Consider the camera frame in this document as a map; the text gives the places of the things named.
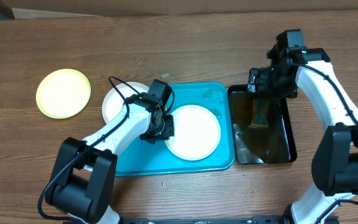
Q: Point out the pink plate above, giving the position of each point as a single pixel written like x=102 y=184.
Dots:
x=113 y=103

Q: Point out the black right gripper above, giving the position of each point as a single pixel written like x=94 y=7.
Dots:
x=265 y=79

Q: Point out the yellow green sponge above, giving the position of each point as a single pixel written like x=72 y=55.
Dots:
x=260 y=109

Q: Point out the yellow plate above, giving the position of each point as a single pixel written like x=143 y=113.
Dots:
x=63 y=93

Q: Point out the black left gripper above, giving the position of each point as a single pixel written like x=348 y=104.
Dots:
x=169 y=133

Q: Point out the black water tray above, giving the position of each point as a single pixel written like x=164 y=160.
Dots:
x=271 y=145

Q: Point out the teal plastic tray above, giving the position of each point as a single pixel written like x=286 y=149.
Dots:
x=142 y=158

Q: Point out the white plate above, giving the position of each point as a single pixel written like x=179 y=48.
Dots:
x=197 y=133

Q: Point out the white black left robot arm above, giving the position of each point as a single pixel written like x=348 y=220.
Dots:
x=81 y=183

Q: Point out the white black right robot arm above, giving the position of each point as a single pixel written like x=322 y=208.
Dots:
x=334 y=166

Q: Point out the brown cardboard panel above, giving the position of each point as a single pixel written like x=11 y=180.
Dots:
x=173 y=7

